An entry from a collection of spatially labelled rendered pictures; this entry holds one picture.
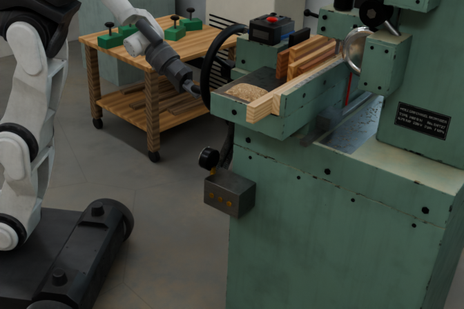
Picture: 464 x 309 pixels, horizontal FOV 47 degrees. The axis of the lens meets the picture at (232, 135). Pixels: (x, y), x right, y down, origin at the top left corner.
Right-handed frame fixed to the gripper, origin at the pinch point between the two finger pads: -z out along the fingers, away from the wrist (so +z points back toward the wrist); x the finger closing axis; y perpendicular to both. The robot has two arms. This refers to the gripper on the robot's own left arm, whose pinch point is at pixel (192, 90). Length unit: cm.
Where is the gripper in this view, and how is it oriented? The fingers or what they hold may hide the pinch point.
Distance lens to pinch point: 164.8
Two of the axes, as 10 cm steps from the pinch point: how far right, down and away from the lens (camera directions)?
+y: 7.4, -6.2, 2.8
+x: 0.8, -3.3, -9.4
